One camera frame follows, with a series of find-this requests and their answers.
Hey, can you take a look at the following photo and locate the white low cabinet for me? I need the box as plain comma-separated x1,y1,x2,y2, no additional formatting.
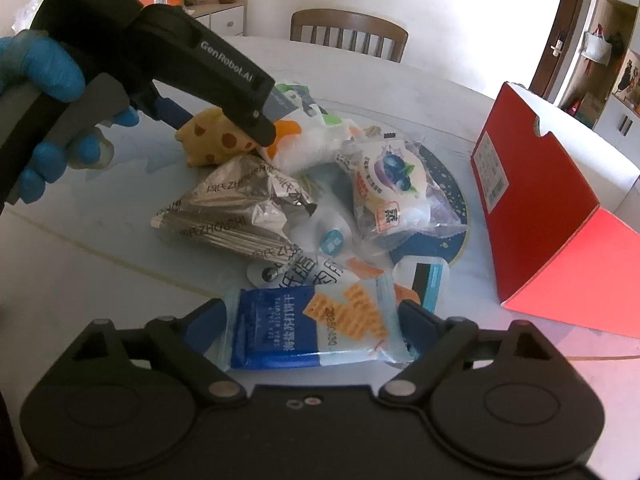
185,0,247,37

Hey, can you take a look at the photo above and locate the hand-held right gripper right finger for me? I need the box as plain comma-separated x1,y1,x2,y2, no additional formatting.
379,300,563,406

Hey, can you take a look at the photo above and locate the yellow spotted plush toy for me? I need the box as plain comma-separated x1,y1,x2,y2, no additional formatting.
175,107,261,167

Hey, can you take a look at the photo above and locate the blue cracker packet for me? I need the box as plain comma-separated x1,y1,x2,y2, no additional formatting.
221,272,418,371

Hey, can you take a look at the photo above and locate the white wall cabinet unit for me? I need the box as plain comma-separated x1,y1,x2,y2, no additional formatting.
565,0,640,161

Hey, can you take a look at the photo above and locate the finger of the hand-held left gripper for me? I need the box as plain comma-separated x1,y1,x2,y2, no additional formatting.
261,91,301,124
149,91,194,129

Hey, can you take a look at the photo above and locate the white marble desktop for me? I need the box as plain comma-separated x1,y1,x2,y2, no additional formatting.
0,35,640,461

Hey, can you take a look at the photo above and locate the dark wooden door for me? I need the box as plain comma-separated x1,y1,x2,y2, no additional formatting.
529,0,591,101

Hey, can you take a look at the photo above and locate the person's left hand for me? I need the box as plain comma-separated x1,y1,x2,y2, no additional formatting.
0,30,141,205

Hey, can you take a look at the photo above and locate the clear bread packet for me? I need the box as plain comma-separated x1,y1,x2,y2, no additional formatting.
335,132,463,241

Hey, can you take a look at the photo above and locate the white pouch with dark stripe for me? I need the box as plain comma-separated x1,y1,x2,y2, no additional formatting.
392,255,451,313

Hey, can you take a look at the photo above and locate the red cardboard box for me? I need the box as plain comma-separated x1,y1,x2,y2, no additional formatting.
470,81,640,338

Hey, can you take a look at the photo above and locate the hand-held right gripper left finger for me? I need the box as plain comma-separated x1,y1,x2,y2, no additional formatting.
50,299,248,406

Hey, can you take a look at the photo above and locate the white tote bag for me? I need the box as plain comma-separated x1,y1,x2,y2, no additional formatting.
582,25,613,66

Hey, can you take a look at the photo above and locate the wooden chair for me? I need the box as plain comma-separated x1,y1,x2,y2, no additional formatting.
290,8,409,63

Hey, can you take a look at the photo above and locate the silver snack packet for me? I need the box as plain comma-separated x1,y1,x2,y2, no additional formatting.
151,154,318,261

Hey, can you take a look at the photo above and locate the white plastic bag with tissues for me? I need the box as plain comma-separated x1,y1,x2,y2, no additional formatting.
260,80,361,176

